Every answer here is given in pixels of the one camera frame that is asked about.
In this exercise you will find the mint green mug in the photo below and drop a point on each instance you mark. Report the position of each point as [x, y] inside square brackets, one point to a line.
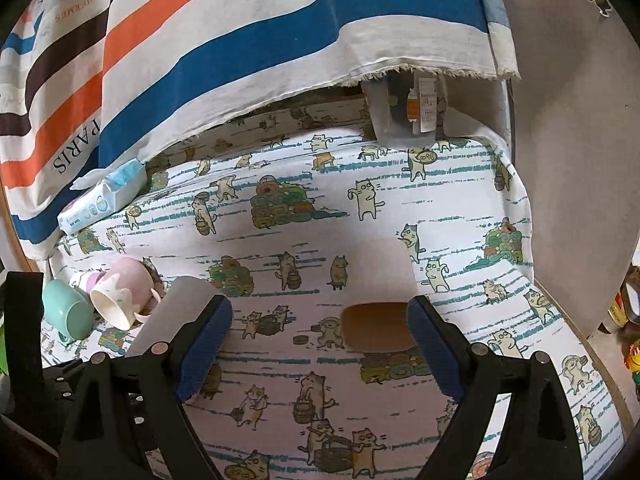
[67, 310]

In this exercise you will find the cat print bed sheet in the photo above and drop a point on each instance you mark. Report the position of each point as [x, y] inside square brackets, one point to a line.
[297, 215]

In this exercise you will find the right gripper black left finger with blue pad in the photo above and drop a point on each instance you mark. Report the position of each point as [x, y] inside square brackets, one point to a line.
[125, 407]

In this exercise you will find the white paper cup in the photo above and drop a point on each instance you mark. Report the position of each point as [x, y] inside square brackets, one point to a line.
[381, 283]

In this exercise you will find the clear plastic container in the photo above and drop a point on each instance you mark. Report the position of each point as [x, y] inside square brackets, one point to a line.
[407, 109]

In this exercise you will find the striped Paris blanket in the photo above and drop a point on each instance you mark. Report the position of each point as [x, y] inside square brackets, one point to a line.
[89, 84]

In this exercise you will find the small pink white cup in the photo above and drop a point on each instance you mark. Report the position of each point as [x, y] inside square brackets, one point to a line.
[85, 281]

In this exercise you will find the white ceramic mug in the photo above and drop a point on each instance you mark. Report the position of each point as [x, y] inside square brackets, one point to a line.
[185, 300]

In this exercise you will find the wooden bed frame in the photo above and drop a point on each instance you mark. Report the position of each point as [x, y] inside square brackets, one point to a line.
[12, 255]

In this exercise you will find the pink cat mug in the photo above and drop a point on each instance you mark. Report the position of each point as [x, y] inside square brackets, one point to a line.
[124, 292]

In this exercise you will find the wet wipes pack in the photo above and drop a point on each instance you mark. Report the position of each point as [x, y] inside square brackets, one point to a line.
[108, 196]

